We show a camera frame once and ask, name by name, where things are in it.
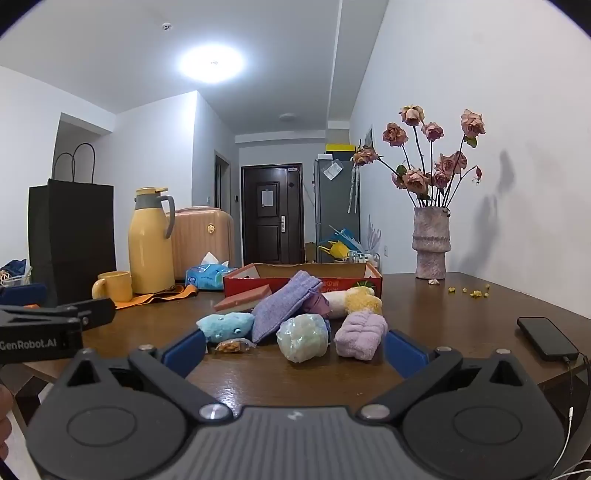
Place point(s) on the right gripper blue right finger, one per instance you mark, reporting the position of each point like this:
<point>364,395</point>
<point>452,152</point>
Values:
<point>405,355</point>

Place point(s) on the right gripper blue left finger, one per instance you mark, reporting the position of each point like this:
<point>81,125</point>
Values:
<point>185,353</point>

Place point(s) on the lilac towel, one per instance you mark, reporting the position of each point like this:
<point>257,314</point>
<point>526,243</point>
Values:
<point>360,335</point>

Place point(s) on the small snack packet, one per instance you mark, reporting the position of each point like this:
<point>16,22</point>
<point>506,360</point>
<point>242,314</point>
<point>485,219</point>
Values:
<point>237,345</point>

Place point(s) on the light blue plush toy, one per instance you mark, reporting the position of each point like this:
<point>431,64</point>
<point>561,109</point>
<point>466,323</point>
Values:
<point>218,328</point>

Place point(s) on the iridescent soft bundle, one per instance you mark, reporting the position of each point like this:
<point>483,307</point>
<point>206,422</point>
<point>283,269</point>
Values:
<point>303,337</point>

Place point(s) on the pink satin cloth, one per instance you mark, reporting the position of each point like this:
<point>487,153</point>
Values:
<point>317,304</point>

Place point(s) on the person left hand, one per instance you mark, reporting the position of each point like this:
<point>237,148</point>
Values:
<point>6,405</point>

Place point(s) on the blue tissue pack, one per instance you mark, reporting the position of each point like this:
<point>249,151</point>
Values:
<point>209,274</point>

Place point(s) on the yellow dried petals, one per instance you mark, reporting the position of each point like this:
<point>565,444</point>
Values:
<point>474,293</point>

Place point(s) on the yellow thermos jug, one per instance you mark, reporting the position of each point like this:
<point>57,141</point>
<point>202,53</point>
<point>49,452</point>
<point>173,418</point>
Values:
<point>149,241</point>

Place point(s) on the red orange cardboard box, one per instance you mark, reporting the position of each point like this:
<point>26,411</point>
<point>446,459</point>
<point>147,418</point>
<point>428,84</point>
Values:
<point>334,276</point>

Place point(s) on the black paper shopping bag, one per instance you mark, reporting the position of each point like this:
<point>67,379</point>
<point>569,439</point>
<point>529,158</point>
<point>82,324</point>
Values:
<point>70,237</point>

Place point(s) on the textured pink vase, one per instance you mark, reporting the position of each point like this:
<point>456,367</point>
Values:
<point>431,241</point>

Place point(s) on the purple decorative stems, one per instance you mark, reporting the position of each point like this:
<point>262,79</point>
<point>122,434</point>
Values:
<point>374,236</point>

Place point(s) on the yellow blue bag pile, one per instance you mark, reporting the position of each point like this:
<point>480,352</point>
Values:
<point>341,246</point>

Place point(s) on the pink ribbed suitcase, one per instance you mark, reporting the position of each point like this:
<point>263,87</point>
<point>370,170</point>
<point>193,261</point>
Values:
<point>200,230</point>

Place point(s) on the black smartphone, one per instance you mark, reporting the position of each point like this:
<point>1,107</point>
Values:
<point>548,340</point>

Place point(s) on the dried pink roses bouquet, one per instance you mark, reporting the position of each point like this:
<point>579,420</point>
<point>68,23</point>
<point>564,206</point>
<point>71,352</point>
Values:
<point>427,178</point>

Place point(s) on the grey refrigerator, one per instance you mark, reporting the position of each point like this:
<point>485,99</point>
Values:
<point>332,180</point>

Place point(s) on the dark brown entrance door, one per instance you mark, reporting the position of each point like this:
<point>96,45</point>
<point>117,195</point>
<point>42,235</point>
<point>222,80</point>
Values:
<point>273,214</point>

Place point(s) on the yellow box on refrigerator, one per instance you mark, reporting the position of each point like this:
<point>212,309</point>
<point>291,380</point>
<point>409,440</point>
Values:
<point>339,148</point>

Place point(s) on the round ceiling light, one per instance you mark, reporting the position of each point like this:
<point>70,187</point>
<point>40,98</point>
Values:
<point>211,63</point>

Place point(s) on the orange strap cloth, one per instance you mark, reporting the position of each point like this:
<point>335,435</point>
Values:
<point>178,292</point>

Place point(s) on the metal wire storage rack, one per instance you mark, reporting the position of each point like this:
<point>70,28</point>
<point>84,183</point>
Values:
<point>363,257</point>

